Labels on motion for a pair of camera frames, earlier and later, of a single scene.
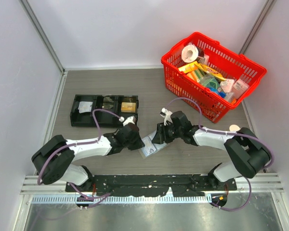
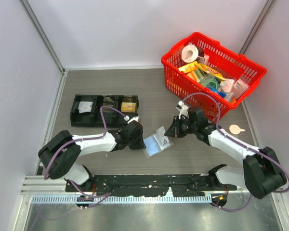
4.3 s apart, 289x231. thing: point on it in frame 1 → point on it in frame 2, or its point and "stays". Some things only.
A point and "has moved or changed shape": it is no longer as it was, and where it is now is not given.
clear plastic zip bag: [150, 147] has moved or changed shape
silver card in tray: [85, 107] stays
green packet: [209, 81] stays
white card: [149, 147] has moved or changed shape
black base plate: [124, 185] stays
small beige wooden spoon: [234, 127] stays
